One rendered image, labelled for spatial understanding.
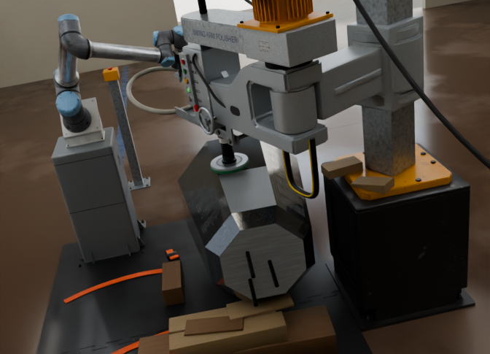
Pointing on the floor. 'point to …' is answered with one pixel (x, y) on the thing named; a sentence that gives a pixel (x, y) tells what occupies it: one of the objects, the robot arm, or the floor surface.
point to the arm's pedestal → (98, 198)
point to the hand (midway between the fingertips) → (183, 79)
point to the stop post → (125, 130)
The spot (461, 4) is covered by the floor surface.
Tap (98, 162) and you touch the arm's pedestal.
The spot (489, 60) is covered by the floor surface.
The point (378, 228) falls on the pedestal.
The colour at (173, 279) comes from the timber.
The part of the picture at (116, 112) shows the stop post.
